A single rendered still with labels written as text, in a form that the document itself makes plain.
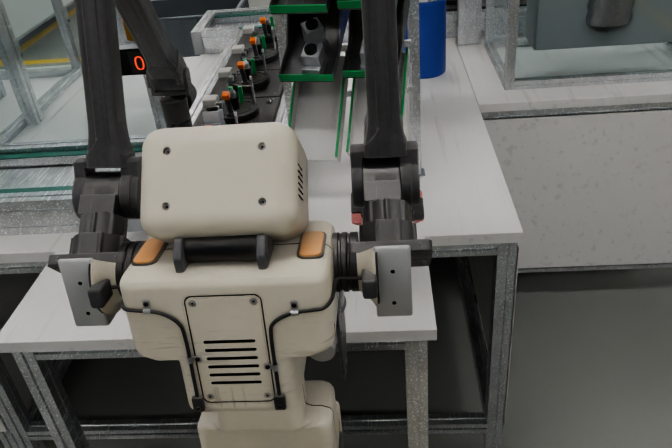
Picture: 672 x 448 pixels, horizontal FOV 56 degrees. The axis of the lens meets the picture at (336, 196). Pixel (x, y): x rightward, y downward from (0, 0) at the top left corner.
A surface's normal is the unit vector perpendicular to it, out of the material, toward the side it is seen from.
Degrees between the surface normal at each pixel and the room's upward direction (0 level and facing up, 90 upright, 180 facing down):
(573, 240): 90
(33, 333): 0
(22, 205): 90
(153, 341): 82
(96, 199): 37
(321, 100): 45
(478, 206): 0
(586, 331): 0
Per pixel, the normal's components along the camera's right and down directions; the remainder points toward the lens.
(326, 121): -0.21, -0.23
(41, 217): -0.04, 0.52
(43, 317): -0.08, -0.85
